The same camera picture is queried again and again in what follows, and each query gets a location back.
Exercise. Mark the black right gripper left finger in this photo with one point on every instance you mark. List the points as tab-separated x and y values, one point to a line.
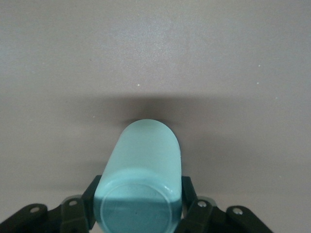
70	213

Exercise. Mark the pale green plastic cup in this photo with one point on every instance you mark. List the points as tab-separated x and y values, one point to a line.
143	170

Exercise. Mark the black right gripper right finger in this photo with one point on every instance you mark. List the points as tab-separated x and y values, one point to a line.
201	216

